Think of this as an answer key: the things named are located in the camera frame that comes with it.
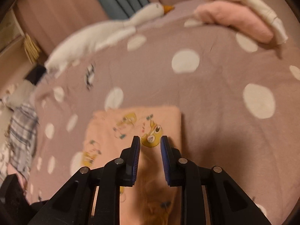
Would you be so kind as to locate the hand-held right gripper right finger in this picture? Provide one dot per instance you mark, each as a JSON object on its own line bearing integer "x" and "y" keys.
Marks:
{"x": 164, "y": 161}

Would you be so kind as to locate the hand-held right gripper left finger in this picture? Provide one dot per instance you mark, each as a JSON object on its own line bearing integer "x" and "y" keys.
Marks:
{"x": 135, "y": 161}

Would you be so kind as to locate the orange cartoon print shirt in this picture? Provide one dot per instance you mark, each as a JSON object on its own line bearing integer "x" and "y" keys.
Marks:
{"x": 105, "y": 131}

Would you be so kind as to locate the light pink cloth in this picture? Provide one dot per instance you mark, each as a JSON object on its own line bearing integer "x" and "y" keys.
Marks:
{"x": 16, "y": 173}

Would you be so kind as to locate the plaid cloth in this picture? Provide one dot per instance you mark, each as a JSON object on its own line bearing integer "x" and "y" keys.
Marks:
{"x": 23, "y": 131}

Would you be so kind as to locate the mauve polka dot blanket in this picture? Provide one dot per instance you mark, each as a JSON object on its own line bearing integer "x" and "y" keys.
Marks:
{"x": 211, "y": 86}

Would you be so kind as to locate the grey pillow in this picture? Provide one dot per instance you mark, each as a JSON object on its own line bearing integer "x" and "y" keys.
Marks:
{"x": 22, "y": 92}

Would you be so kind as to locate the dark cloth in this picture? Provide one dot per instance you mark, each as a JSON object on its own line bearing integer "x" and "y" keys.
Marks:
{"x": 36, "y": 75}

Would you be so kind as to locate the white goose plush toy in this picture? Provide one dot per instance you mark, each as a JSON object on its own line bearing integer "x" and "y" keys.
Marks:
{"x": 93, "y": 37}

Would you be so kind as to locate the straw tassel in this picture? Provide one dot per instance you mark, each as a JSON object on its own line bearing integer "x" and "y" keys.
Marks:
{"x": 31, "y": 48}

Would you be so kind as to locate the pink folded cloth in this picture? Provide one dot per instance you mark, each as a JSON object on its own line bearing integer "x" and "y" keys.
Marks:
{"x": 234, "y": 16}

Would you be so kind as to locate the pink curtain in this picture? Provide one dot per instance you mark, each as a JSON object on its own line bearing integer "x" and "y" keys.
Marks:
{"x": 58, "y": 9}

